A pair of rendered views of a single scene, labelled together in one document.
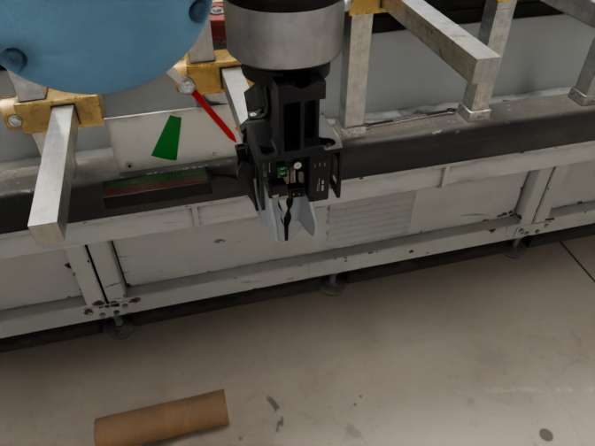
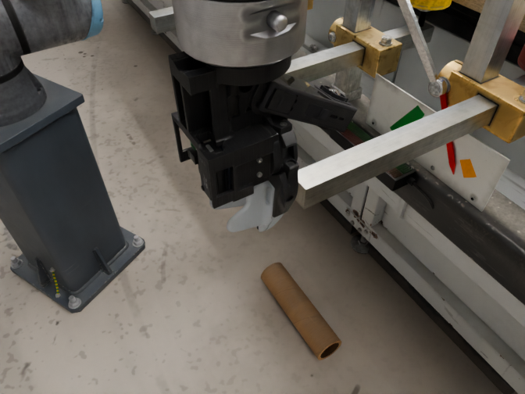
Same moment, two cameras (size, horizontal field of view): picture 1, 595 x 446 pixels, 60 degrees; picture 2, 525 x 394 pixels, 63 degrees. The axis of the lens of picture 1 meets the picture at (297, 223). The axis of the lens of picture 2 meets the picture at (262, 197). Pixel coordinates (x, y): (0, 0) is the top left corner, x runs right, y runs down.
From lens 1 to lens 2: 0.43 m
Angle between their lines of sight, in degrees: 52
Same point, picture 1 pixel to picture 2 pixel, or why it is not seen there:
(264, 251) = (485, 310)
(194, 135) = not seen: hidden behind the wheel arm
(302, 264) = (505, 358)
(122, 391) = (313, 271)
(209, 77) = (464, 94)
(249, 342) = (403, 348)
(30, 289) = not seen: hidden behind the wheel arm
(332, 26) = (208, 25)
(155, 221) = (377, 183)
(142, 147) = (387, 116)
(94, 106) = (375, 59)
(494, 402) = not seen: outside the picture
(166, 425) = (292, 309)
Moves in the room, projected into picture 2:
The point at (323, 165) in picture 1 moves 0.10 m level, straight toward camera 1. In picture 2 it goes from (204, 165) to (70, 184)
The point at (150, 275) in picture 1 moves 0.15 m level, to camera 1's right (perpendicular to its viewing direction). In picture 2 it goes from (397, 231) to (424, 272)
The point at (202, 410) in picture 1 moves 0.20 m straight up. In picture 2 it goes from (313, 330) to (320, 290)
